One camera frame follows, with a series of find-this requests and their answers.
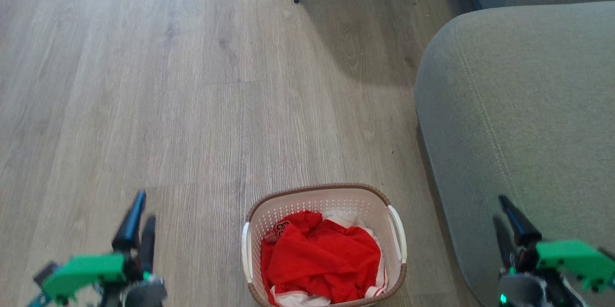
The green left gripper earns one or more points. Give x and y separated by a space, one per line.
81 272

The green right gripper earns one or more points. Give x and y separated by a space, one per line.
574 260

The beige plastic laundry basket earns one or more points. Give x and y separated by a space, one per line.
331 201

